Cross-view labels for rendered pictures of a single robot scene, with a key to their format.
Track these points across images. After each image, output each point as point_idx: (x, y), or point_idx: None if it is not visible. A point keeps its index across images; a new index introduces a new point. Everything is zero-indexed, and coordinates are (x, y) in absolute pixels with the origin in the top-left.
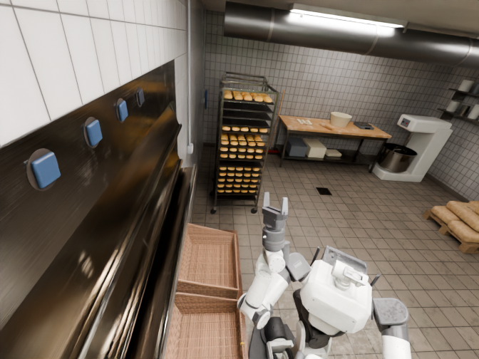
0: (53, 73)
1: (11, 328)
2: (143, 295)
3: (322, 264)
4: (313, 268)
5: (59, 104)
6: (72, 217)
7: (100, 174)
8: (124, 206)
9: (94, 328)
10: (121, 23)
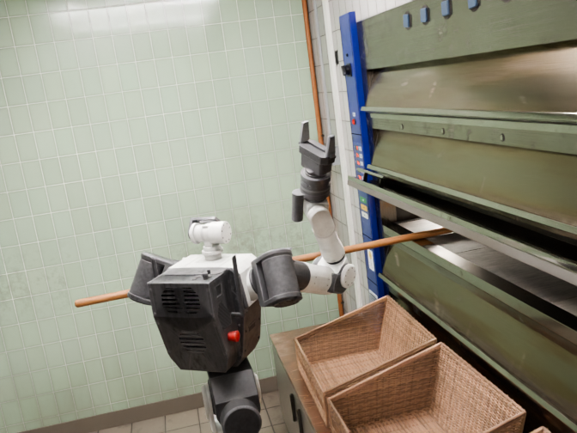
0: None
1: (418, 74)
2: (454, 210)
3: (231, 265)
4: (245, 265)
5: None
6: (430, 51)
7: (447, 41)
8: (462, 92)
9: (410, 110)
10: None
